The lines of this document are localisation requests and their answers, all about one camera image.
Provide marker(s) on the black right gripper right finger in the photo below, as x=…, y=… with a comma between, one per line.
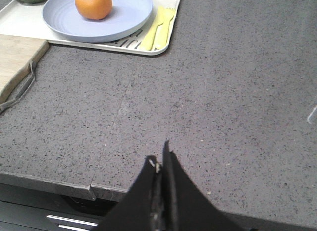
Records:
x=185, y=207

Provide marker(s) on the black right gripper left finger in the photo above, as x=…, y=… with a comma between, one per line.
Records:
x=141, y=207

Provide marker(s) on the light blue plate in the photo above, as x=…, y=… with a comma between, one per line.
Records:
x=126, y=17

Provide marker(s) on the orange fruit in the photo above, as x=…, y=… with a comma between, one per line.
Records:
x=94, y=9

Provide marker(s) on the white rectangular tray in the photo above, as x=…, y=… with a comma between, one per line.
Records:
x=24, y=20

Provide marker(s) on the yellow plastic knife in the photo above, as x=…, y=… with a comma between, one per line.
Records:
x=148, y=40

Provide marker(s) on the yellow plastic fork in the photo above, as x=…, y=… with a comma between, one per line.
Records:
x=161, y=37

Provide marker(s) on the wooden cutting board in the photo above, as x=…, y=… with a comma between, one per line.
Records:
x=16, y=53

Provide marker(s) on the silver drawer handle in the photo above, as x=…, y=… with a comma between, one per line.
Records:
x=71, y=224

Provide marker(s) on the metal cutting board handle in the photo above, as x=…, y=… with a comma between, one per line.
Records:
x=4, y=106

